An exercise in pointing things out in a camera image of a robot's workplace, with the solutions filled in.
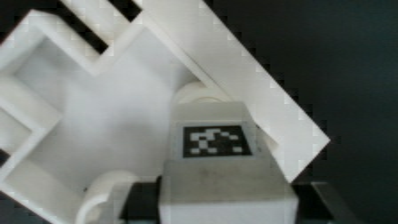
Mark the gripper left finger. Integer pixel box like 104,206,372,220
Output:
75,170,141,224

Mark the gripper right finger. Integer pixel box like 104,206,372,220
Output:
311,182,363,224

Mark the white chair leg block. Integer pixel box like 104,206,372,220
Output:
159,102,299,224

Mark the white chair seat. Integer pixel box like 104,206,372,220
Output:
0,8,239,224

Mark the white U-shaped fence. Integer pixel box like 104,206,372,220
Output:
61,0,329,179

